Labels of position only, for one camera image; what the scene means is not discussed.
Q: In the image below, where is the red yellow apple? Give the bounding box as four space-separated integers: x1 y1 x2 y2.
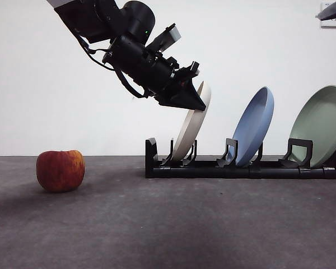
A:
35 150 86 193

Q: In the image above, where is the green plate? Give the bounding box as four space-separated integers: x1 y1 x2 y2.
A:
288 85 336 170

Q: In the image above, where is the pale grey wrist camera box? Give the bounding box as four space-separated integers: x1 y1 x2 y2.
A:
150 24 183 54

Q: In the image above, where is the black plate rack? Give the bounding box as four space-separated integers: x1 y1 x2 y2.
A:
144 137 336 179

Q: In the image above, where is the cream yellow plate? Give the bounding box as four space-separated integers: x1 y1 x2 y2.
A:
172 80 212 163

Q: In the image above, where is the blue plate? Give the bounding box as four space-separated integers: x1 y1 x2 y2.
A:
231 86 276 168

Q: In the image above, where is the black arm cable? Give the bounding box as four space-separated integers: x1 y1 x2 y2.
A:
75 33 150 99

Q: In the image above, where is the white wall socket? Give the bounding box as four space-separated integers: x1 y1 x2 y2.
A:
320 2 336 29

